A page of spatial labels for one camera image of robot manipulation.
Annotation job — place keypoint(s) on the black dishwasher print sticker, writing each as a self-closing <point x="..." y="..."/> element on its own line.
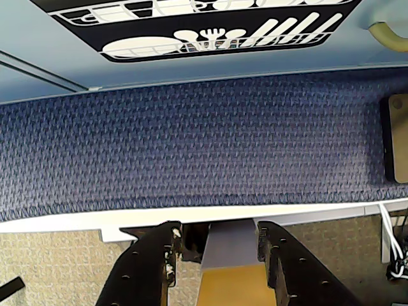
<point x="204" y="22"/>

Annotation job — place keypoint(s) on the light blue toy kitchen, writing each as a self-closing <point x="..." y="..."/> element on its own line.
<point x="48" y="48"/>

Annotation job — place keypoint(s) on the blue textured floor mat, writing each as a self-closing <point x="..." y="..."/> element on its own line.
<point x="197" y="143"/>

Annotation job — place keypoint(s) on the beige board with black edge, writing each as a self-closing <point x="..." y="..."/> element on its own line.
<point x="400" y="137"/>

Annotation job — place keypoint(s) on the black flat bar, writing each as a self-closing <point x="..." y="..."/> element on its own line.
<point x="11" y="286"/>

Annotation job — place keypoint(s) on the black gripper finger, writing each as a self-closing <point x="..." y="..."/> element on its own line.
<point x="143" y="267"/>
<point x="296" y="271"/>

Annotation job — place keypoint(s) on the gray rectangular post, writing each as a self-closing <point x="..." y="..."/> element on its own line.
<point x="229" y="248"/>

